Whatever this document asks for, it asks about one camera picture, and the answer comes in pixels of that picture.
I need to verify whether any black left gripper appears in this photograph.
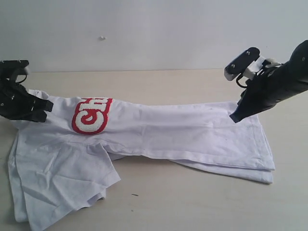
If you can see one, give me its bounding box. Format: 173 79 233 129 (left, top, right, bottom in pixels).
0 79 53 123

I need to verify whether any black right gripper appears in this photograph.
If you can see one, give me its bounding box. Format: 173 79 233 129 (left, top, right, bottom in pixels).
229 64 289 123

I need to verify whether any white t-shirt red lettering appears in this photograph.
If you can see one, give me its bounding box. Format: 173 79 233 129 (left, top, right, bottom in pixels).
8 90 275 231

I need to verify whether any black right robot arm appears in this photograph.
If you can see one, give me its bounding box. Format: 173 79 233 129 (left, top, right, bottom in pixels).
224 40 308 123

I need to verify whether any black right camera cable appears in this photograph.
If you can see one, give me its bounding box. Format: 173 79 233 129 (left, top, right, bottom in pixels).
235 74 248 89

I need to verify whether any black camera cable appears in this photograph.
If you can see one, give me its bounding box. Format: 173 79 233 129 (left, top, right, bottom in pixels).
235 74 248 89
9 68 27 85

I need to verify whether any black left camera cable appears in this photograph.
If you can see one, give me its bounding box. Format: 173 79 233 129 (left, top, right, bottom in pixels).
9 68 27 85

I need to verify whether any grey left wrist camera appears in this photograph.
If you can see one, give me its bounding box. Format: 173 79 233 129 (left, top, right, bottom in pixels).
0 60 29 76

